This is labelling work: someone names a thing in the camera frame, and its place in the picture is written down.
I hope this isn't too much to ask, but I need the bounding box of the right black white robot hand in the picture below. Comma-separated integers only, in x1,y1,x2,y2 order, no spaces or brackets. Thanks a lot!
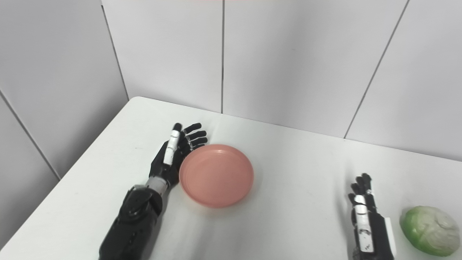
348,173,397,260

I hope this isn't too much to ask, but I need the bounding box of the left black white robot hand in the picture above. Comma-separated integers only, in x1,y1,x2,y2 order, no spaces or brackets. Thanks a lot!
149,123,208,187

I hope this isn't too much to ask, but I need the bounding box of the pink round plate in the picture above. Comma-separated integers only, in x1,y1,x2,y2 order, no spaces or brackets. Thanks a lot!
179,144,254,208

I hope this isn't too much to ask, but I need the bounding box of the green white cabbage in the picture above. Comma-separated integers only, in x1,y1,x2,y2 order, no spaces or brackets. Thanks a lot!
400,206,461,257

